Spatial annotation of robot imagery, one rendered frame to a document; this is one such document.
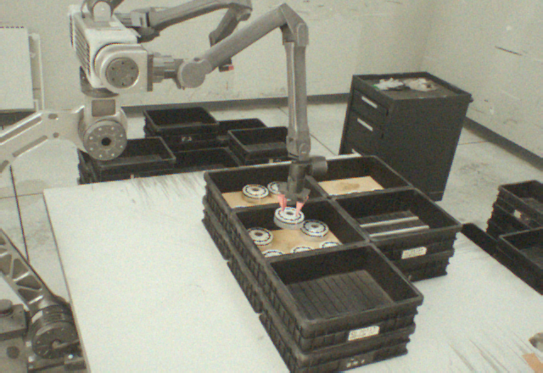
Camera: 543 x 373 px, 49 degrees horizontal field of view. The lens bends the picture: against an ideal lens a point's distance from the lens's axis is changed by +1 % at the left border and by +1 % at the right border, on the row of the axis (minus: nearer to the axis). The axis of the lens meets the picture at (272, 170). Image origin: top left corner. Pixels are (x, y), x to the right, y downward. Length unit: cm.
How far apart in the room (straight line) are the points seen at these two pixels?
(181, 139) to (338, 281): 185
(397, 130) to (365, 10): 242
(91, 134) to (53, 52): 293
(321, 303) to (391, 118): 188
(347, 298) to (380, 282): 14
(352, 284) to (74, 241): 103
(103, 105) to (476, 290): 148
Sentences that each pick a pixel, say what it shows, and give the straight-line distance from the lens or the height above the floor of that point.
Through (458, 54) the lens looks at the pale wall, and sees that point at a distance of 608.
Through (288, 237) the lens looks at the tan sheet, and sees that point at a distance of 213.
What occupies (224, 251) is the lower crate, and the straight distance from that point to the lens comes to 219.
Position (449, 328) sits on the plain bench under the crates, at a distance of 213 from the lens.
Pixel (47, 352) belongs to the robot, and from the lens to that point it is 246.
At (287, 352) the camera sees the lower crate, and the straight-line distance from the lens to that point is 180.
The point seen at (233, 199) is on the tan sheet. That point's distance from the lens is 232.
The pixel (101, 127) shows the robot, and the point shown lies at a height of 119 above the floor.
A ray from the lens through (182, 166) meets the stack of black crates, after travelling 351.
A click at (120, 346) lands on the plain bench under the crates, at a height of 70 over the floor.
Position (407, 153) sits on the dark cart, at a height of 53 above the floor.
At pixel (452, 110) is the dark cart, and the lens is 384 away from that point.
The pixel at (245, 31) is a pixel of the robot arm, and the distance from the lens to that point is 183.
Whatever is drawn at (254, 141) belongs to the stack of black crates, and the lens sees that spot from 362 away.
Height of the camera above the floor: 199
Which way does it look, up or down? 27 degrees down
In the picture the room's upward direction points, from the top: 7 degrees clockwise
